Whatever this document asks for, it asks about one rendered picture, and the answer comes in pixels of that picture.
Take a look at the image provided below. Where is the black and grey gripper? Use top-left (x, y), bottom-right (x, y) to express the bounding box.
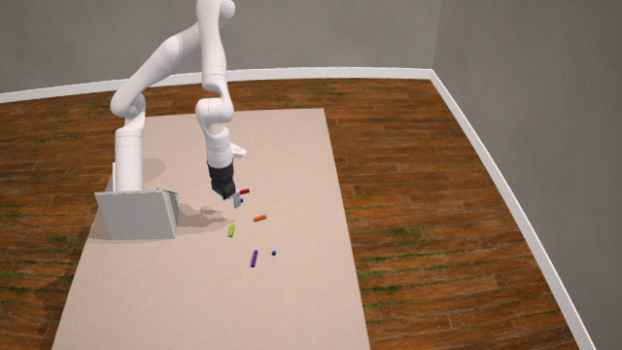
top-left (206, 142), bottom-right (247, 208)

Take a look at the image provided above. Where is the purple rod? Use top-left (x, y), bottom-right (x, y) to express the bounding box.
top-left (251, 250), bottom-right (258, 267)

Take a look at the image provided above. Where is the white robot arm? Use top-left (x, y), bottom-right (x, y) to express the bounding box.
top-left (110, 0), bottom-right (235, 192)

